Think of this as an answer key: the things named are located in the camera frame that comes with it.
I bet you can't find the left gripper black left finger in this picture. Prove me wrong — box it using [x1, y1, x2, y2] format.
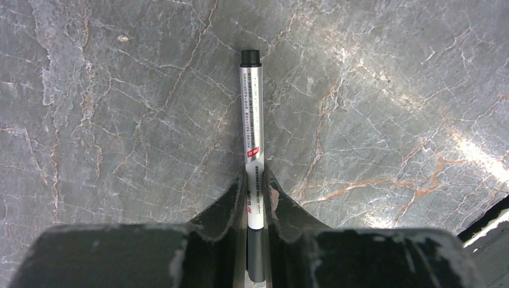
[10, 171, 247, 287]

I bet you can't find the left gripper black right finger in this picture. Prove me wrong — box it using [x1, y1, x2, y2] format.
[263, 170, 484, 287]

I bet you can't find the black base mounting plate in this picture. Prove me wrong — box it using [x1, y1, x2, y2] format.
[458, 197, 508, 287]

